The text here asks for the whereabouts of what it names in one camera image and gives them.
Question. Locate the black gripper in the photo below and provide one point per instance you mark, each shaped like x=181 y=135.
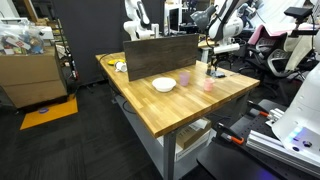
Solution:
x=222 y=57

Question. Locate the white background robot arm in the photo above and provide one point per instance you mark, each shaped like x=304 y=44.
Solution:
x=138 y=28

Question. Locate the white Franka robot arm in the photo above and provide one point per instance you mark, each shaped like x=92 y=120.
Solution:
x=301 y=113

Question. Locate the pink plastic cup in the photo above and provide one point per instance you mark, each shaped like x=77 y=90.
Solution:
x=209 y=85

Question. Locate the purple plastic cup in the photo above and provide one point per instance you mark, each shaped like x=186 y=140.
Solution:
x=184 y=79

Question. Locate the pink office chair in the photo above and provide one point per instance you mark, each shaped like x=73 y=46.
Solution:
x=263 y=35

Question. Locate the black orange clamp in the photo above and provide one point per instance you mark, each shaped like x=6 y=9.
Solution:
x=230 y=134
x=258 y=109

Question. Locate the grey mesh office chair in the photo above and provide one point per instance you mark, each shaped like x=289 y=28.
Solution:
x=280 y=61

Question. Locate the white bowl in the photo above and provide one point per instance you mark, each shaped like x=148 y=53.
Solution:
x=164 y=84

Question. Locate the dark wooden board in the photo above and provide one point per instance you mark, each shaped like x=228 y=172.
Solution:
x=160 y=56

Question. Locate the computer monitor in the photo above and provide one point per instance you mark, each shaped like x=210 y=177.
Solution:
x=173 y=18

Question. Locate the silver metal block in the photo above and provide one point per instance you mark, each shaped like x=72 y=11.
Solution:
x=276 y=115

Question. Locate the small cardboard box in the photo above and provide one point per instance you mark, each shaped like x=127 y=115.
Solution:
x=193 y=135

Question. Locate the cream cloth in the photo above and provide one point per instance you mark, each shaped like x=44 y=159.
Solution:
x=300 y=50

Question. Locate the white flat box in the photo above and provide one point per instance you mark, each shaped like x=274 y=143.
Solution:
x=196 y=148

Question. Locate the black breadboard base table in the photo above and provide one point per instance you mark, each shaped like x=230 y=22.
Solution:
x=230 y=163

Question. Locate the white mug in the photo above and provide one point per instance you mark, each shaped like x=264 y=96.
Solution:
x=121 y=67

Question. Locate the wooden table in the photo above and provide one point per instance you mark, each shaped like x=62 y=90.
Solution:
x=168 y=153

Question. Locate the yellow plate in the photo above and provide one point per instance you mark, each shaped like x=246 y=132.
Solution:
x=113 y=62

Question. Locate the black partition panel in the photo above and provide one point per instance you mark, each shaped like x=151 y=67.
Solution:
x=90 y=36

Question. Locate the cluttered storage shelf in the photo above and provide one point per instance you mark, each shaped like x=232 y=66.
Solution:
x=65 y=50

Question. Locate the orange floor mat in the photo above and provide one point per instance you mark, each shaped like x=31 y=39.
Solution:
x=50 y=113

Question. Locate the blue tape roll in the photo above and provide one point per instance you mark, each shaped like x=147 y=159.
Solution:
x=43 y=110

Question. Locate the large cardboard box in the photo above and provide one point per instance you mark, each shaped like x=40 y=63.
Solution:
x=31 y=78

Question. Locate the clear bag of toys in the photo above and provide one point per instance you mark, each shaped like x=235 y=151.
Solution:
x=20 y=38

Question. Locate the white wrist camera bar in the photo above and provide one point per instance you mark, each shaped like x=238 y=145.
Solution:
x=226 y=48

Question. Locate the aluminium rail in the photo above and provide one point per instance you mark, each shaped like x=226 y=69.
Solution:
x=266 y=146

